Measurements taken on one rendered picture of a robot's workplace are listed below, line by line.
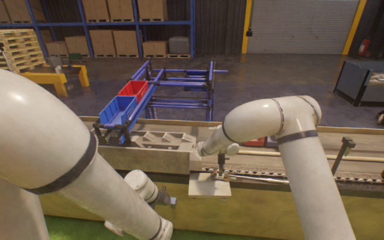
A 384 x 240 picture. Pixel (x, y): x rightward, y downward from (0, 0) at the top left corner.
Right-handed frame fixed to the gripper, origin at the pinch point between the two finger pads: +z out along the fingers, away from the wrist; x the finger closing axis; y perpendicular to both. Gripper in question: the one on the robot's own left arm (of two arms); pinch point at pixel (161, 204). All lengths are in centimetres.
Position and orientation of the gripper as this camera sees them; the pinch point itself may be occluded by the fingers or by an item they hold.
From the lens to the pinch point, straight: 108.3
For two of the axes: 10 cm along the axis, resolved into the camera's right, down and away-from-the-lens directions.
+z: 1.9, 6.2, 7.6
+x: -9.8, 0.2, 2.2
